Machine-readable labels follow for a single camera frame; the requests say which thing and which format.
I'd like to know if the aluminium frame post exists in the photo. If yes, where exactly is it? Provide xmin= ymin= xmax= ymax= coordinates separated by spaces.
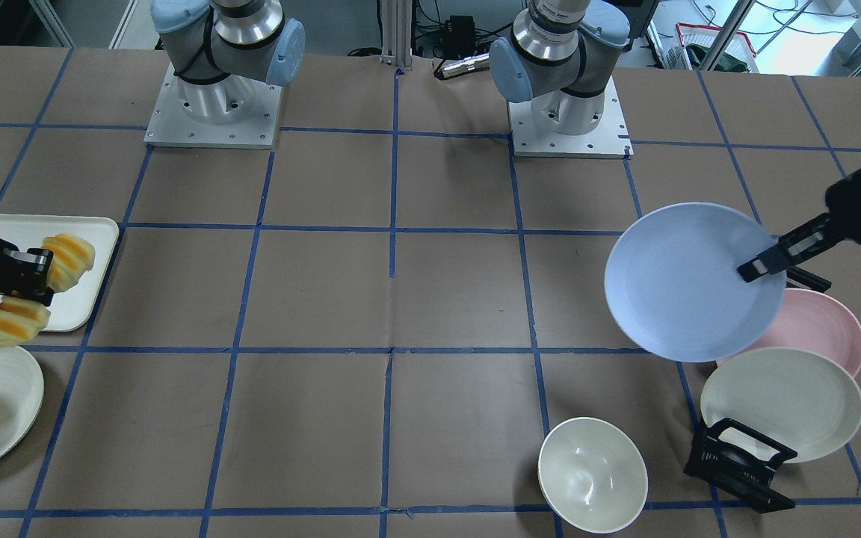
xmin=377 ymin=0 xmax=414 ymax=72

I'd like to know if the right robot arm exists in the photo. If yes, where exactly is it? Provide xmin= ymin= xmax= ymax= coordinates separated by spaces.
xmin=0 ymin=1 xmax=306 ymax=306

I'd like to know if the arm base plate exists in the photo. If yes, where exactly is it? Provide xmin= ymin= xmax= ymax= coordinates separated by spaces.
xmin=507 ymin=76 xmax=635 ymax=159
xmin=143 ymin=65 xmax=285 ymax=150

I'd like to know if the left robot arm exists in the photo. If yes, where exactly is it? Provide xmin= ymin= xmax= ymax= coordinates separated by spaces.
xmin=489 ymin=1 xmax=861 ymax=282

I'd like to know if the white plate in rack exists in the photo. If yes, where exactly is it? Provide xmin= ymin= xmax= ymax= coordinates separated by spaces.
xmin=700 ymin=347 xmax=861 ymax=463

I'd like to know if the white bowl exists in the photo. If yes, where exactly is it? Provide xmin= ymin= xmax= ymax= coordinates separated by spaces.
xmin=537 ymin=418 xmax=649 ymax=534

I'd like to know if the blue plate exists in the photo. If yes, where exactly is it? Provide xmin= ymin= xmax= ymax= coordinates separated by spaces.
xmin=604 ymin=202 xmax=786 ymax=363

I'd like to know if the pink plate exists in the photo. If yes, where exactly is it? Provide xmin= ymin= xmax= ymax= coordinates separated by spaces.
xmin=743 ymin=288 xmax=861 ymax=377

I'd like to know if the white rectangular tray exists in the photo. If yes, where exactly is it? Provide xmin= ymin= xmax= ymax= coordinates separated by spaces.
xmin=0 ymin=214 xmax=119 ymax=333

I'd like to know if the striped bread roll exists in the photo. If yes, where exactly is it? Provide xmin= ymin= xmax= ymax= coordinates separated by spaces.
xmin=0 ymin=234 xmax=96 ymax=347

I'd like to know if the black plate rack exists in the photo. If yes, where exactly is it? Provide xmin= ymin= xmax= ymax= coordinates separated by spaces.
xmin=684 ymin=418 xmax=798 ymax=514

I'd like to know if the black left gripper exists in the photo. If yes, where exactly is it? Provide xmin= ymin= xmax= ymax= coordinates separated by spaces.
xmin=737 ymin=168 xmax=861 ymax=293

